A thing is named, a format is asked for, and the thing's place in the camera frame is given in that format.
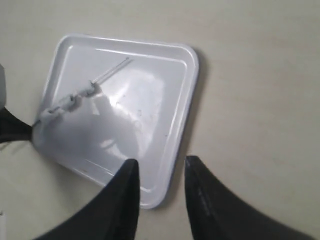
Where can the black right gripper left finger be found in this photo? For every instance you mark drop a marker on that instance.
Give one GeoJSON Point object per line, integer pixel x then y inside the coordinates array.
{"type": "Point", "coordinates": [112, 215]}

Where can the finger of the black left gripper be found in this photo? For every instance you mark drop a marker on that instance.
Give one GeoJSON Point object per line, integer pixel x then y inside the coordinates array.
{"type": "Point", "coordinates": [13, 129]}

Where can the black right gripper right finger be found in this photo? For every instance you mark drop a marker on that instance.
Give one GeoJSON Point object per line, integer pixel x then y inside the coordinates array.
{"type": "Point", "coordinates": [216, 213]}

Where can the thin metal skewer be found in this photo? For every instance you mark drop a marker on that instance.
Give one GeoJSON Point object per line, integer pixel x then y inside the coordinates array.
{"type": "Point", "coordinates": [91, 88]}

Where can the white rectangular plastic tray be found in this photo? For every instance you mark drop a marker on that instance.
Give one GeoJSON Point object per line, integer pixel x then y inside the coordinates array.
{"type": "Point", "coordinates": [139, 113]}

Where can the white foam piece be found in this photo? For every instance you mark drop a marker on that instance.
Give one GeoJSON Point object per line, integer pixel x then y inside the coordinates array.
{"type": "Point", "coordinates": [49, 115]}
{"type": "Point", "coordinates": [68, 103]}

